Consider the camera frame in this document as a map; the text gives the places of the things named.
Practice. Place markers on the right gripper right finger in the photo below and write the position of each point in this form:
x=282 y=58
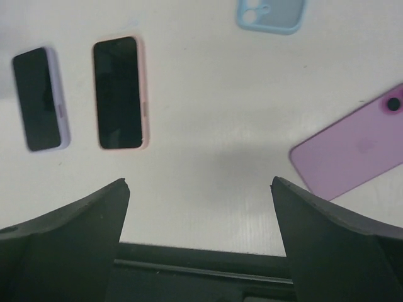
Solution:
x=334 y=253

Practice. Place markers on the light blue phone case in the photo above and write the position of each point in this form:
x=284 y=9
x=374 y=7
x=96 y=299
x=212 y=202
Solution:
x=271 y=16

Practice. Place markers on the lavender phone case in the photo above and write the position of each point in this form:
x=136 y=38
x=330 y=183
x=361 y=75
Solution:
x=59 y=98

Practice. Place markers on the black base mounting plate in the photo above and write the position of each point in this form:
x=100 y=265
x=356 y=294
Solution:
x=155 y=273

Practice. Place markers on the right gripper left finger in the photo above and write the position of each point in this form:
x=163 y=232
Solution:
x=68 y=253

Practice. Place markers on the purple phone face down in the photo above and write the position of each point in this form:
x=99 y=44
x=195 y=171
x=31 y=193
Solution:
x=357 y=148

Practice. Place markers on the pink phone case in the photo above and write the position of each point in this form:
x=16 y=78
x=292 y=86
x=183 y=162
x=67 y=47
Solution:
x=144 y=94

